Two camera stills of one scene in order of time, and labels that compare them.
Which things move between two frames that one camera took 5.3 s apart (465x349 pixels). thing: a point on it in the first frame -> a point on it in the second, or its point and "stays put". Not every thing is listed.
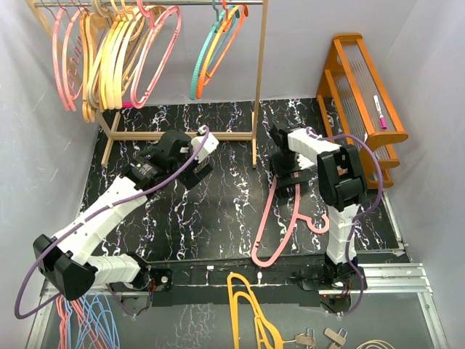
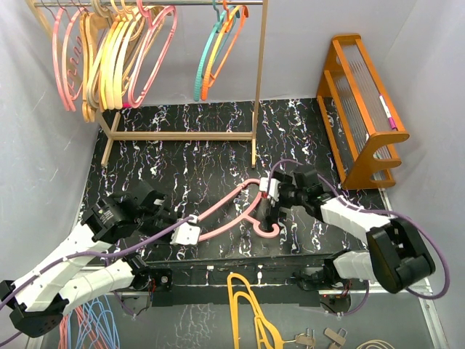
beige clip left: x=308 y=339 stays put
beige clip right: x=339 y=338 stays put
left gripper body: x=195 y=153 -> x=174 y=243
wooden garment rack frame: x=111 y=118 stays put
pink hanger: x=290 y=230 -> x=246 y=217
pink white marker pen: x=382 y=121 -> x=390 y=118
